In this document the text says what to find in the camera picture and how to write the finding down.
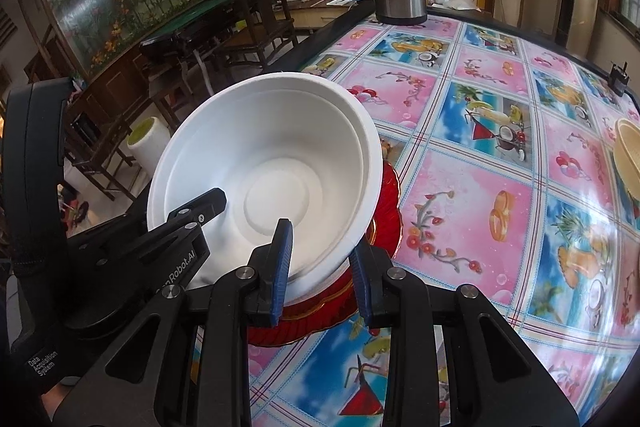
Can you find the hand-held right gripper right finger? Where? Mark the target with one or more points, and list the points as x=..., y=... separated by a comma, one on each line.
x=362, y=287

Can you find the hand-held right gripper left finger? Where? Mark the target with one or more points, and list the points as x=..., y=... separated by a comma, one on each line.
x=281, y=267

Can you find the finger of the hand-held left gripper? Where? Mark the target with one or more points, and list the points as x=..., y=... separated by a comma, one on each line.
x=175, y=257
x=200, y=209

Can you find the red gold-rimmed plate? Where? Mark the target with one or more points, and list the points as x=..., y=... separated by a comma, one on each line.
x=290, y=332

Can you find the red ribbed plate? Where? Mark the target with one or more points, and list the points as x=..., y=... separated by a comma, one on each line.
x=387, y=192

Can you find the small white bowl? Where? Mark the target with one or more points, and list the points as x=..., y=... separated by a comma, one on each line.
x=280, y=147

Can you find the large white bowl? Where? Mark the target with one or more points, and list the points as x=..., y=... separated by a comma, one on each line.
x=369, y=157

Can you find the large cream patterned bowl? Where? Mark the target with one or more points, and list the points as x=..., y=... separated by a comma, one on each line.
x=627, y=157

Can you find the white cylindrical bin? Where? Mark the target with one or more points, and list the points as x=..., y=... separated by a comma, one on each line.
x=147, y=139

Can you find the printed plastic tablecloth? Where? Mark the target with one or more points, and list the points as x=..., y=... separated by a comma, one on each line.
x=475, y=187

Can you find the green topped table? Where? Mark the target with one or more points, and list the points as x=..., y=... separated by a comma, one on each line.
x=200, y=9

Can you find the dark wooden chair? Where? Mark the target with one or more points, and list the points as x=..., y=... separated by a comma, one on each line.
x=270, y=22

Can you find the small black motor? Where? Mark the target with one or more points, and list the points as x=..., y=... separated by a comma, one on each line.
x=620, y=79

